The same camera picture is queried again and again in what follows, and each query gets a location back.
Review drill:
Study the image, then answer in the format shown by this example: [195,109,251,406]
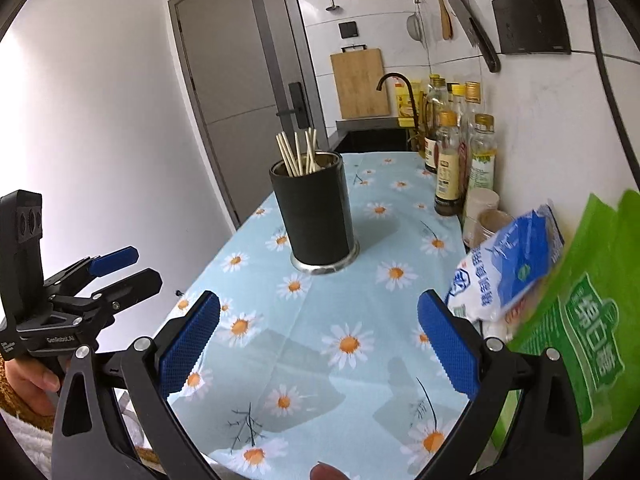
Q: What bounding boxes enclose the dark sauce bottle yellow label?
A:
[433,111,465,216]

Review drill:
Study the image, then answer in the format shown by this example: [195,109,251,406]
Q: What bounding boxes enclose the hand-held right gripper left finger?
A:
[51,290,223,480]

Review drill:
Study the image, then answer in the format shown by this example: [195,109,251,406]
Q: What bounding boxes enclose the green sugar bag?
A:
[492,189,640,447]

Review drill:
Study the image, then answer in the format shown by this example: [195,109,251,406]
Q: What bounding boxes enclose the blue white salt bag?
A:
[446,202,566,324]

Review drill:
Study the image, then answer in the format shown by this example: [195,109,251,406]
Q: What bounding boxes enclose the yellow oil bottle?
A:
[393,82,419,129]

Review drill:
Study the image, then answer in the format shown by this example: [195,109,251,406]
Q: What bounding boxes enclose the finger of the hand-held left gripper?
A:
[82,268,163,314]
[43,245,140,294]

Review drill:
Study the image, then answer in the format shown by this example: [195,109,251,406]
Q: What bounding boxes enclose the dark sauce bottle red label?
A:
[423,75,450,175]

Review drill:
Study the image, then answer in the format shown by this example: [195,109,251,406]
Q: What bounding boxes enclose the hanging metal strainer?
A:
[404,9,426,44]

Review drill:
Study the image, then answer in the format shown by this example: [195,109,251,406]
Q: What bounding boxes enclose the black door lock handle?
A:
[276,81,311,130]

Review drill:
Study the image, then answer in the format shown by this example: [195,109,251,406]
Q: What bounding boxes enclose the blue daisy tablecloth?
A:
[164,152,517,480]

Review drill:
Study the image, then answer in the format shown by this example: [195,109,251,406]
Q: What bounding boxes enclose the person's right hand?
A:
[309,463,352,480]

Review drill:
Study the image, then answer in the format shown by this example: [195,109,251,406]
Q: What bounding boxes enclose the black wall holder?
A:
[491,0,572,56]

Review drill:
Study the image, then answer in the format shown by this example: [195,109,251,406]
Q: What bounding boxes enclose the black cable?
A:
[567,0,640,222]

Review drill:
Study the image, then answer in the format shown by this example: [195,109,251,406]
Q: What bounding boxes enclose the tall bottle yellow cap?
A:
[460,81,484,161]

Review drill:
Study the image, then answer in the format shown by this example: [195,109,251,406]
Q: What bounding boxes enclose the grey door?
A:
[167,0,332,232]

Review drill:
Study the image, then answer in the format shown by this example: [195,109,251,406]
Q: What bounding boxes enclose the clear bottle green label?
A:
[467,113,499,197]

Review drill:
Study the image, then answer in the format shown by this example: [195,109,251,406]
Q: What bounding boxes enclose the black faucet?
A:
[375,72,427,147]

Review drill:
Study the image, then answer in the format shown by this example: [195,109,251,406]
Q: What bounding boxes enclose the wooden spatula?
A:
[424,0,454,41]

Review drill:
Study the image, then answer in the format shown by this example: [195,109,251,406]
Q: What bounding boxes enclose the black handled kitchen knife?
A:
[443,0,502,74]

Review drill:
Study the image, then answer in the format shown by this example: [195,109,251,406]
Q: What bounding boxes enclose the wooden cutting board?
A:
[329,45,391,120]

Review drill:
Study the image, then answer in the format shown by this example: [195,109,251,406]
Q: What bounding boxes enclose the white red packet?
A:
[482,305,517,344]

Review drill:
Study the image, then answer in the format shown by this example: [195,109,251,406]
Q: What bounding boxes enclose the person's left hand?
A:
[5,357,64,417]

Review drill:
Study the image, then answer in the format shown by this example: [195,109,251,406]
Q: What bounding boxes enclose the white lidded jar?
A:
[462,188,500,244]

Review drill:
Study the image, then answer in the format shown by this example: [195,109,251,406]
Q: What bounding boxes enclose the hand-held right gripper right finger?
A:
[417,289,586,480]

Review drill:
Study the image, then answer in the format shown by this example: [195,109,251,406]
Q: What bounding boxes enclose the bunch of wooden chopsticks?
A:
[276,127,321,179]

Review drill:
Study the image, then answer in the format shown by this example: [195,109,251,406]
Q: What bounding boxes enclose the black cylindrical utensil holder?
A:
[269,151,361,275]

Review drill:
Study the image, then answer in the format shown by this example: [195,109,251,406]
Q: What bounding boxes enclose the dark kitchen sink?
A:
[335,117,427,154]

